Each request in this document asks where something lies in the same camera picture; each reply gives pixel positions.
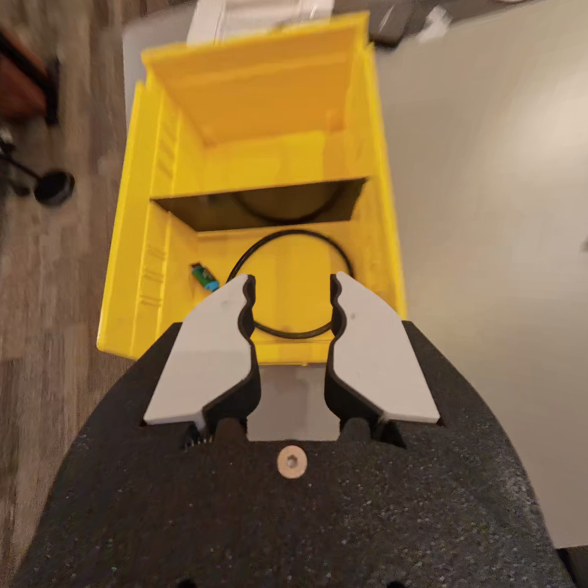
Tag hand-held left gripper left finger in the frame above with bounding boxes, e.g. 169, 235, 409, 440
143, 274, 262, 432

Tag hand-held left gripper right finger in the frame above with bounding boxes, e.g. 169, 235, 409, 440
324, 271, 442, 437

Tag black braided cable green plugs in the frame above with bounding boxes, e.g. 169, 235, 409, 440
190, 229, 355, 341

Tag yellow plastic bin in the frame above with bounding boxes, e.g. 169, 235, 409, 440
96, 11, 409, 367

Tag dark bin divider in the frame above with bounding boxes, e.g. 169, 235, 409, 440
152, 177, 370, 232

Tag black chair base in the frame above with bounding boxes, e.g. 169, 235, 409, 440
0, 124, 76, 206

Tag brown wooden furniture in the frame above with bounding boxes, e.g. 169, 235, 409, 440
0, 28, 60, 127

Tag white box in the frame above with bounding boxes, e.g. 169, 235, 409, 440
186, 0, 335, 47

